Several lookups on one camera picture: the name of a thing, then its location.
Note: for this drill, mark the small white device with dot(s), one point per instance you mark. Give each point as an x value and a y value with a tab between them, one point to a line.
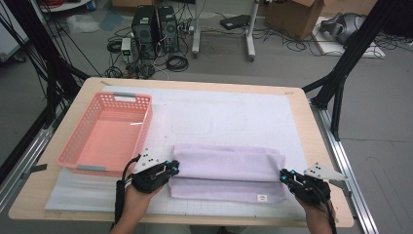
126	45

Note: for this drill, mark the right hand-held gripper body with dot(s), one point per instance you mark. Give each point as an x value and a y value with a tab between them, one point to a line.
311	191

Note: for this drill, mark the grey rounded device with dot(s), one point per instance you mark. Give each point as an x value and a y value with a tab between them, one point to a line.
344	27

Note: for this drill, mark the dark grey table clamp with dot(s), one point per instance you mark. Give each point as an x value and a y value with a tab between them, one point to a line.
37	169
345	190

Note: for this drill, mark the person's right hand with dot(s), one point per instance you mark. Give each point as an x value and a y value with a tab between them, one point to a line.
318	221

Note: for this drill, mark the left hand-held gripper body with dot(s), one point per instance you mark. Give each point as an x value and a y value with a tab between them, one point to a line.
149	178

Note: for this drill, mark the white grid mat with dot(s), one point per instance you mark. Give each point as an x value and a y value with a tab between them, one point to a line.
227	113

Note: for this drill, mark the brown cardboard box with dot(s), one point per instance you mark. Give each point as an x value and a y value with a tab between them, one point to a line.
292	19

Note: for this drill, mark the lilac printed towel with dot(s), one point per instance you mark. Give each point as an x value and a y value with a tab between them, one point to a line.
227	169

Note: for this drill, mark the black computer tower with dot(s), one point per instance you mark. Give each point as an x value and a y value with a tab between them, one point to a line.
144	32
168	29

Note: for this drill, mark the black metal frame post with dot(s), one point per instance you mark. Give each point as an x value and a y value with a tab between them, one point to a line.
35	35
354	48

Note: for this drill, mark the white plastic bag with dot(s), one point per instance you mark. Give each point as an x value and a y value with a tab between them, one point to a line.
82	24

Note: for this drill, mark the black flat device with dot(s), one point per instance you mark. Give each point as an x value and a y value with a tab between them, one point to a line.
234	22

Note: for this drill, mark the pink plastic basket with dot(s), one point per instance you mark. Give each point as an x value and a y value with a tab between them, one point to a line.
107	139

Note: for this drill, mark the white round table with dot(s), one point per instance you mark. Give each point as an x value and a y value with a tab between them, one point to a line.
65	6

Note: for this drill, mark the white flat board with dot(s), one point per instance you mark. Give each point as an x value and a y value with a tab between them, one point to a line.
373	52

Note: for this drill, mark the aluminium rail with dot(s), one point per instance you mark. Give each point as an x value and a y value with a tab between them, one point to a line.
339	159
29	152

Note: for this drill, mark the person's left hand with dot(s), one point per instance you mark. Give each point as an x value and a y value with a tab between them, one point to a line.
136	208

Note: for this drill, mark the white metal stand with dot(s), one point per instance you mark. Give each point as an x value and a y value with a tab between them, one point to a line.
195	32

